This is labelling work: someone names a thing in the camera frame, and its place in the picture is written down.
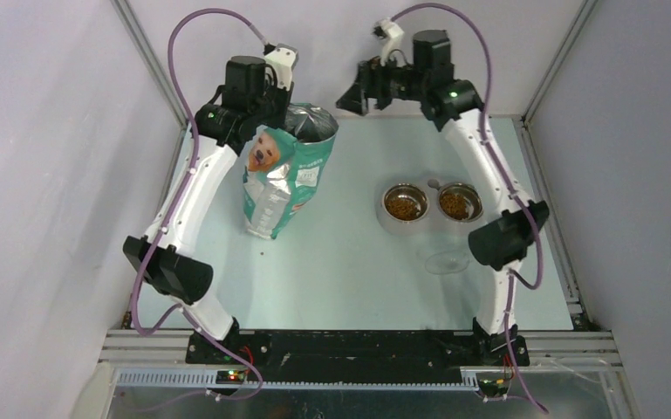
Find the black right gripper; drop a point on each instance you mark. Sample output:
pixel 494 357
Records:
pixel 369 79

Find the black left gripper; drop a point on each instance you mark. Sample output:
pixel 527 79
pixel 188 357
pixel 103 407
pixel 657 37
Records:
pixel 284 97

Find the green pet food bag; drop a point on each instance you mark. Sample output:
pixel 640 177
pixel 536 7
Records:
pixel 284 168

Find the clear plastic scoop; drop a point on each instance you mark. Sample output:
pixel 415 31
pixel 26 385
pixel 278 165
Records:
pixel 445 261

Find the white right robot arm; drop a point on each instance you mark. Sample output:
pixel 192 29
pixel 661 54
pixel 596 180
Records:
pixel 507 240

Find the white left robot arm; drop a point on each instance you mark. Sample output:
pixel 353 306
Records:
pixel 256 92

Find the steel bowl near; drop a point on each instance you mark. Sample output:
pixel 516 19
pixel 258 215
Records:
pixel 407 190

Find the steel bowl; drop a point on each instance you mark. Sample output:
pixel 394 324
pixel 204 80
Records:
pixel 407 190
pixel 470 195

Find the brown kibble in near bowl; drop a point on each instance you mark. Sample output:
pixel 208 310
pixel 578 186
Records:
pixel 403 208

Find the brown kibble in bowl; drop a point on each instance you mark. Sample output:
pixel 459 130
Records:
pixel 454 206
pixel 403 208

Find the brown kibble in far bowl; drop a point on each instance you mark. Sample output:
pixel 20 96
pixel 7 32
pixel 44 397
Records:
pixel 454 206

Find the white double bowl stand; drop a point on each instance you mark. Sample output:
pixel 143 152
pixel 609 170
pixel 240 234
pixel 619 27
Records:
pixel 433 222

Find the steel bowl far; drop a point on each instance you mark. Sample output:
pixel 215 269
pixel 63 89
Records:
pixel 470 195

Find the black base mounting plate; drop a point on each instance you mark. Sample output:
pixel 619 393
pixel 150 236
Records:
pixel 361 356

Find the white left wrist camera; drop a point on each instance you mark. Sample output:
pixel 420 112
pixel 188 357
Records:
pixel 283 59

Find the aluminium frame rail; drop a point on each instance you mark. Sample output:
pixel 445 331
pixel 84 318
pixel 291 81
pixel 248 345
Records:
pixel 150 58

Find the grey slotted cable duct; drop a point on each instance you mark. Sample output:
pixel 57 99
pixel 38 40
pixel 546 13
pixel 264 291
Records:
pixel 211 378

